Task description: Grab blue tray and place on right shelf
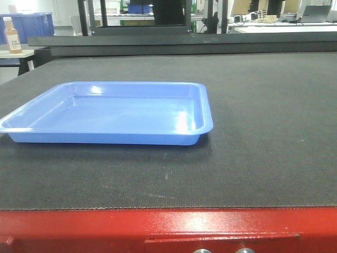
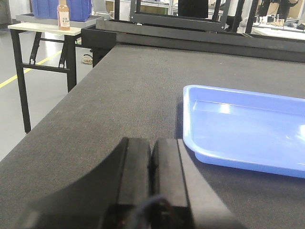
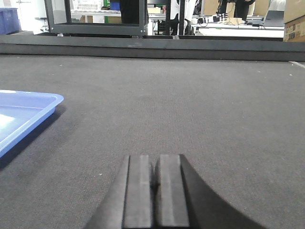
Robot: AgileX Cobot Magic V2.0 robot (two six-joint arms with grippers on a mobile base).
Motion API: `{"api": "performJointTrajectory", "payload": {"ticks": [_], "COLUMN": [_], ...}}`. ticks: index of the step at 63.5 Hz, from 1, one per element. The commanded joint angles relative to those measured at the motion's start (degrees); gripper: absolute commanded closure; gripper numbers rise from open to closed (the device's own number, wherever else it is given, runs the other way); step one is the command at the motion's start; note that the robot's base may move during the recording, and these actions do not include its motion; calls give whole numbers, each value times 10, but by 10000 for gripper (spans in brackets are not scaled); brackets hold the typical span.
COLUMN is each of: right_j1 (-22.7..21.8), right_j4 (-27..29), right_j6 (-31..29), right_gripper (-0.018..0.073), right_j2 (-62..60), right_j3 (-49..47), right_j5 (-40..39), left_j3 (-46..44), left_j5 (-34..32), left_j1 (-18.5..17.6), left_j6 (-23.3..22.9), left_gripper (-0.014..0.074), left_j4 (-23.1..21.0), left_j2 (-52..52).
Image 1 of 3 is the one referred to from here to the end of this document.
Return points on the blue plastic tray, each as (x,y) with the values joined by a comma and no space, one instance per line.
(113,112)

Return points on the black textured table mat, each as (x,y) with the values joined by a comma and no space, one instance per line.
(273,143)

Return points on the blue storage crate far left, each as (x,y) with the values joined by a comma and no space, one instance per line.
(29,25)

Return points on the white side table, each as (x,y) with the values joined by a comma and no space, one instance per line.
(24,61)

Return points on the orange juice bottle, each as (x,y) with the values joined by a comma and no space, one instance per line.
(12,36)

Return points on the grey laptop on bench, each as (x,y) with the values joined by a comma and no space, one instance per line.
(314,14)

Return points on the black metal frame structure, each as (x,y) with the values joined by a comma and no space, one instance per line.
(169,18)

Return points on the red metal cart frame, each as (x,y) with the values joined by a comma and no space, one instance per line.
(310,229)

